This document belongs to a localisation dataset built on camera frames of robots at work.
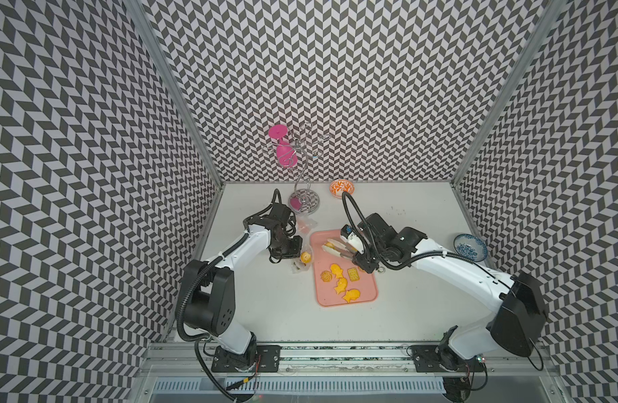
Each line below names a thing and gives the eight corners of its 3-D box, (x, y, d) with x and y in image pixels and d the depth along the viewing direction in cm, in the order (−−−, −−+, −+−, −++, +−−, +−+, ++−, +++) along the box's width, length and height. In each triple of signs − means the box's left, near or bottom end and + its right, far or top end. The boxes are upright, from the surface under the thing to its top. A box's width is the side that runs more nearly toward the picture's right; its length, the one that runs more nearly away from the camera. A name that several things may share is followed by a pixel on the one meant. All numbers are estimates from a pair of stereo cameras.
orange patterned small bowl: (330, 198, 113) (330, 193, 111) (330, 184, 119) (330, 179, 116) (354, 198, 113) (355, 193, 111) (353, 184, 119) (353, 179, 116)
